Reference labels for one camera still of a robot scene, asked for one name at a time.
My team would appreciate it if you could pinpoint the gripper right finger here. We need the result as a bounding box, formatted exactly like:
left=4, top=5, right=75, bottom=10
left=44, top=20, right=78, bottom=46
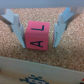
left=53, top=6, right=84, bottom=48

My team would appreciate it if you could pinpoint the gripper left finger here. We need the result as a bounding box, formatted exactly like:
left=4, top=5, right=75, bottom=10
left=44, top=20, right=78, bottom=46
left=0, top=8, right=26, bottom=48

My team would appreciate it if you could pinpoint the pink block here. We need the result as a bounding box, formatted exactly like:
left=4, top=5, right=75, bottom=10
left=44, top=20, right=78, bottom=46
left=24, top=20, right=53, bottom=51

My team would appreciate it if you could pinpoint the wooden drawer box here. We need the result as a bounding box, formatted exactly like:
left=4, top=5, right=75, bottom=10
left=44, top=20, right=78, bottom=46
left=0, top=55, right=84, bottom=84

